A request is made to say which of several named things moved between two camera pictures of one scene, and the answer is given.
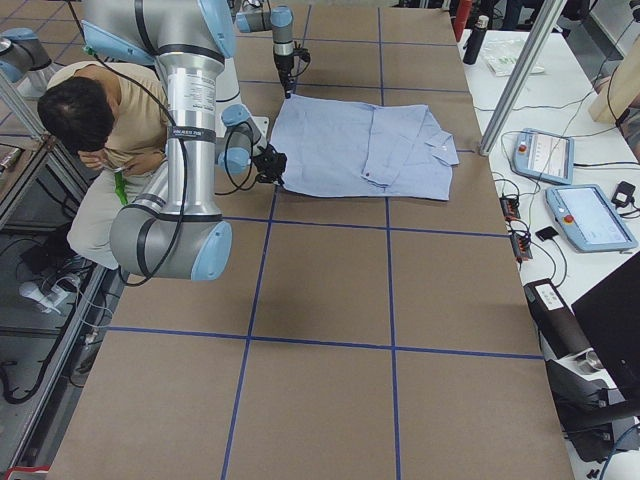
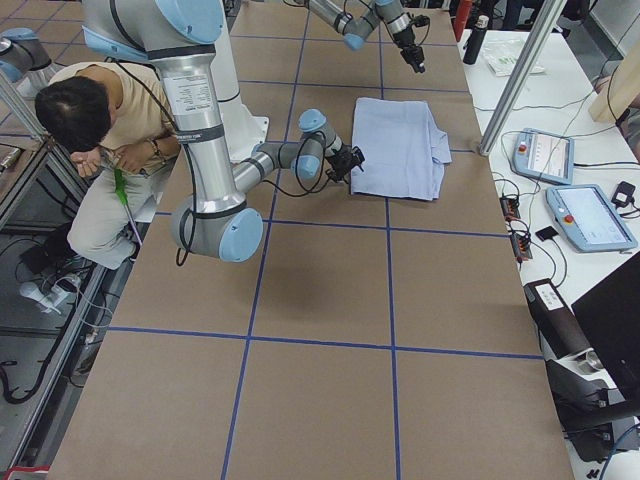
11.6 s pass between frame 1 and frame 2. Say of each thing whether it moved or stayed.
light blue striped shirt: moved
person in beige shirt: stayed
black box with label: stayed
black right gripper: moved
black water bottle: stayed
